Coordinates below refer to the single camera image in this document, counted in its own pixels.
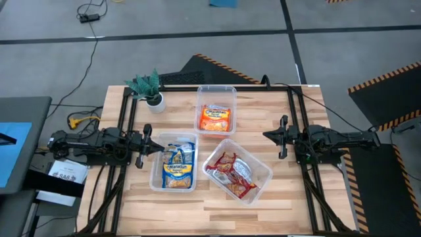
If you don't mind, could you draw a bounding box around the black floor cable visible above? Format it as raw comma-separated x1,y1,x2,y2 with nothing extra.
45,0,109,119

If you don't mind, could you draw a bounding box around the white printed paper sign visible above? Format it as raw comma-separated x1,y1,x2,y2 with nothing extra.
48,159,89,184

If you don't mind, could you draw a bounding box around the black aluminium rig frame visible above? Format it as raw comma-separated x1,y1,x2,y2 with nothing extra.
77,84,358,237

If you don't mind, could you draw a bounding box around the black power adapter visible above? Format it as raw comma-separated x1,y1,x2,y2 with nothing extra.
78,13,101,24

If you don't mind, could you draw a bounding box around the grey side table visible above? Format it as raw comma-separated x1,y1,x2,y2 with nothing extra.
0,95,53,196

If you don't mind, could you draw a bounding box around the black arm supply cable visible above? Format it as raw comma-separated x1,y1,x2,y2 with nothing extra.
274,82,379,132

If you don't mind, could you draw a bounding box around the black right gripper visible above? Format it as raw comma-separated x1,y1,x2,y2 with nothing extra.
262,115,301,159

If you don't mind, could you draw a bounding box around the green plant in white pot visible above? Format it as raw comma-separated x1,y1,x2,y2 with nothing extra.
124,68,167,115

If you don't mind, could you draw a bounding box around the yellow power plug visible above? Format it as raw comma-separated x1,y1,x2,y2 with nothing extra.
68,115,101,130

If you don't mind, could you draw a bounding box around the clear plastic bin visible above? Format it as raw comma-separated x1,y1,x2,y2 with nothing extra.
201,138,274,207
195,84,238,138
149,132,199,193

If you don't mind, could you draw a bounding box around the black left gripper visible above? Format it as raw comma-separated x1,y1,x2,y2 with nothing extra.
128,124,165,169

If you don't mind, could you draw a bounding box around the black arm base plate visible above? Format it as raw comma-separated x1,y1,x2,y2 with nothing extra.
86,144,134,167
293,138,343,165

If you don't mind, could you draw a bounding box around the white blank paper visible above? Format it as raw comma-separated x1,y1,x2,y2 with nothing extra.
36,190,77,207

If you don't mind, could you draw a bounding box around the blue floor mat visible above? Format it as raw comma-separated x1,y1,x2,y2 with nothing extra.
209,0,238,9

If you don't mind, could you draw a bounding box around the blue sheet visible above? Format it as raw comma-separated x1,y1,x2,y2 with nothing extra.
0,122,33,189

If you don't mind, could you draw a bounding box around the grey metal stand base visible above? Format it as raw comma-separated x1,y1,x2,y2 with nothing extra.
391,117,421,134

